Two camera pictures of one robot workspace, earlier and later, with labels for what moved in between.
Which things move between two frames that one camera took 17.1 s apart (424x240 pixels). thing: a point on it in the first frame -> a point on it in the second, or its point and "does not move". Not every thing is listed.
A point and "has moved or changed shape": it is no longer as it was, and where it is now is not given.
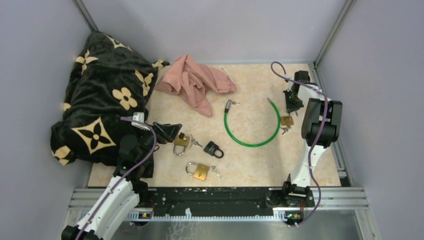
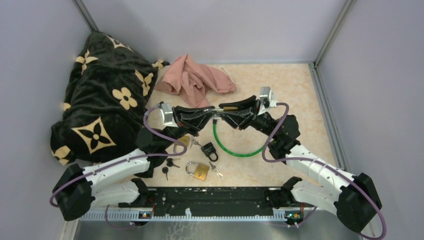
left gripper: (169, 130) -> (188, 119)
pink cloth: (194, 82) does not move
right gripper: (291, 108) -> (240, 121)
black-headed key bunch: (181, 136) has moved or changed shape
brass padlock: (286, 120) has moved or changed shape
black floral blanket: (108, 81) does not move
